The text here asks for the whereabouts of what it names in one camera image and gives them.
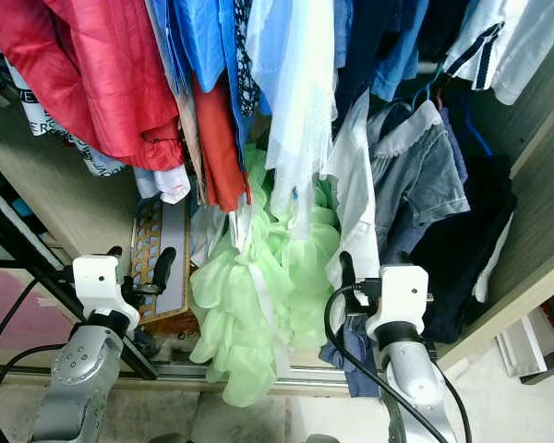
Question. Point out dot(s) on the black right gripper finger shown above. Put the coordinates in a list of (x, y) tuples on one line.
[(347, 272)]

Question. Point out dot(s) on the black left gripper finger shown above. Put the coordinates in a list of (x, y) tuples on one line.
[(164, 268), (114, 253)]

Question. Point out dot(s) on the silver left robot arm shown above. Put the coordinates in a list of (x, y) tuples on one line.
[(78, 369)]

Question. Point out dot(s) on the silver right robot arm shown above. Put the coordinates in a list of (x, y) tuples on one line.
[(415, 388)]

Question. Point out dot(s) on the patterned cardboard box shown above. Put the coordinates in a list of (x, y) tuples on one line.
[(148, 231)]

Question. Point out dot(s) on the crumpled blue denim garment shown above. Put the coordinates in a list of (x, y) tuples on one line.
[(351, 360)]

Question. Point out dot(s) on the white hanging shirt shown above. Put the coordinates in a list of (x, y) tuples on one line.
[(355, 194)]

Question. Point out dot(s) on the green ruffled dress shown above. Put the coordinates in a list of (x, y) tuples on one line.
[(231, 314)]

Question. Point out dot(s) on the white pink-trimmed garment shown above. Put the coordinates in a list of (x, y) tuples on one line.
[(162, 183)]

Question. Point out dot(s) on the metal sliding door track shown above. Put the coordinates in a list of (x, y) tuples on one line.
[(185, 371)]

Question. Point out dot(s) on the black-framed pink sliding door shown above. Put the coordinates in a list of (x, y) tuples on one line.
[(5, 305)]

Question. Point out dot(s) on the dark navy hanging garment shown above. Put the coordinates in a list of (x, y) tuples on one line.
[(471, 249)]

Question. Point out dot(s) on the grey denim shorts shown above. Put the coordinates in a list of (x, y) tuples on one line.
[(425, 175)]

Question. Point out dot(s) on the orange-red hanging garment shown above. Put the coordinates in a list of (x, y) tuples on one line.
[(222, 148)]

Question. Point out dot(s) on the white letter-print garment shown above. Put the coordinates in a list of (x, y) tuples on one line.
[(55, 122)]

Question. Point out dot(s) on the white drawer unit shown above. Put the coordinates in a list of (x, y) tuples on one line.
[(522, 343)]

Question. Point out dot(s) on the red shiny jacket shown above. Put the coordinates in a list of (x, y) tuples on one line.
[(92, 74)]

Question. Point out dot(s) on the pale blue sheer dress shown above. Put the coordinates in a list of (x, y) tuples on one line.
[(300, 92)]

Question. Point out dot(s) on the navy white-dotted garment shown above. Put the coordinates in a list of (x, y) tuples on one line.
[(246, 65)]

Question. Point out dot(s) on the blue denim jacket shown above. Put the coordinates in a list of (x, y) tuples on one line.
[(397, 46)]

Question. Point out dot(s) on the bright blue shirt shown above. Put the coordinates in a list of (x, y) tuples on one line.
[(208, 37)]

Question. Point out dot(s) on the white navy-striped shirt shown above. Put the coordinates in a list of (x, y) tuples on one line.
[(489, 46)]

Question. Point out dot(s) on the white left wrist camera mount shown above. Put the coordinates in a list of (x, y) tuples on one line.
[(100, 277)]

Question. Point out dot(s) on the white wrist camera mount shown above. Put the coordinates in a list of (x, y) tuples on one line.
[(100, 277), (402, 291)]

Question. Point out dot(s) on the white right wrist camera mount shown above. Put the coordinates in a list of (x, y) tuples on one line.
[(402, 291)]

